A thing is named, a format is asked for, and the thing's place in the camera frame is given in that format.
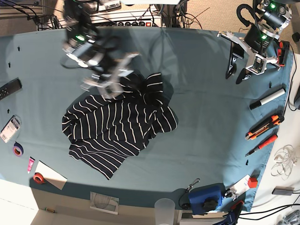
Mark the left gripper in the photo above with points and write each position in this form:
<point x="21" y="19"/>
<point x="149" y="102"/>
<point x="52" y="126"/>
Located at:
<point x="256" y="63"/>

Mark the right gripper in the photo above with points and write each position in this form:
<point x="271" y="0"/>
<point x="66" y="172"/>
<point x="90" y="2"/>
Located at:
<point x="108" y="85"/>

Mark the navy white striped t-shirt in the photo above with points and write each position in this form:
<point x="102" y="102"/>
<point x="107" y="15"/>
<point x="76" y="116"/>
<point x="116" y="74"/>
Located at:
<point x="104" y="132"/>

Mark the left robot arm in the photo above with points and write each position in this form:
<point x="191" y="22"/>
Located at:
<point x="266" y="20"/>

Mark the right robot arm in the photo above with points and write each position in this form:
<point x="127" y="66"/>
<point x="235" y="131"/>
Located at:
<point x="90" y="50"/>

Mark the teal table cloth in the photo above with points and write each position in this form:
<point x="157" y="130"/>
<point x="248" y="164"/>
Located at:
<point x="213" y="112"/>

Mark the black white marker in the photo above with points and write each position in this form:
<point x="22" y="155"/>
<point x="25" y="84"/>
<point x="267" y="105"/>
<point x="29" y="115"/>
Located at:
<point x="267" y="99"/>

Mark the orange black clamp tool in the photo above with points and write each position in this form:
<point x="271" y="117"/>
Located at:
<point x="282" y="52"/>

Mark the orange black utility knife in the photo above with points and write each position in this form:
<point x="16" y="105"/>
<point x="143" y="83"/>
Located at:
<point x="265" y="125"/>

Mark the white power strip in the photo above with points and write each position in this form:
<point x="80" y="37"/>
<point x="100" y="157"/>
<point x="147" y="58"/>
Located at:
<point x="142" y="18"/>

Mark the orange black screwdriver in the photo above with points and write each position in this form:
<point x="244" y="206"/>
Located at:
<point x="268" y="141"/>

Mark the black remote control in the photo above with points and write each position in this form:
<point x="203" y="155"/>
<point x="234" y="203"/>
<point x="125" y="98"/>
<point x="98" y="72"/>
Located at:
<point x="10" y="88"/>

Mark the bundle of white zip ties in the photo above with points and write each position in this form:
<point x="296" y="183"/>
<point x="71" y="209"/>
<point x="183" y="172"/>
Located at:
<point x="285" y="159"/>

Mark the pink glue tube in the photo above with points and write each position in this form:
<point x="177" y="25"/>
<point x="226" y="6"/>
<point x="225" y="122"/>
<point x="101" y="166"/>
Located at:
<point x="30" y="164"/>

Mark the white paper sheet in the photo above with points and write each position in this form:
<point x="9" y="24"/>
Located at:
<point x="51" y="175"/>

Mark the purple tape roll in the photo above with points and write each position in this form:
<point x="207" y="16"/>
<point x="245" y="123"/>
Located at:
<point x="18" y="149"/>

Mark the small red cube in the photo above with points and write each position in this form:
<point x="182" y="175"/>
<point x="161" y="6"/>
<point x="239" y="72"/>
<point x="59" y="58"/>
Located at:
<point x="252" y="182"/>

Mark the printed diagram paper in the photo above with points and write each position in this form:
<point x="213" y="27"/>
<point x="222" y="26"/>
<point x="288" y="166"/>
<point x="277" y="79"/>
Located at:
<point x="104" y="203"/>

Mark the orange tape roll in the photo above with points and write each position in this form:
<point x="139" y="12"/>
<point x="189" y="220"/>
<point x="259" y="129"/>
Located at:
<point x="38" y="178"/>

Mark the grey flat adapter box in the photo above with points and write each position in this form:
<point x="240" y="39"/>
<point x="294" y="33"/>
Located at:
<point x="286" y="191"/>

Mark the translucent plastic cup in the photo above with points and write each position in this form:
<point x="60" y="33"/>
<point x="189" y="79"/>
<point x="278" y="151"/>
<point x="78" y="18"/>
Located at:
<point x="164" y="211"/>

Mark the blue clamp with knob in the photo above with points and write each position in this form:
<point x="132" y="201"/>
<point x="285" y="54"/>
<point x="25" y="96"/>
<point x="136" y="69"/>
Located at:
<point x="205" y="200"/>

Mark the blue red bar clamp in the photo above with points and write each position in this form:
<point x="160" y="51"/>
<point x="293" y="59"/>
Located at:
<point x="231" y="217"/>

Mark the silver carabiner with cord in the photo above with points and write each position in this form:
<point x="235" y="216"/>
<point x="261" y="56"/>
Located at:
<point x="187" y="205"/>

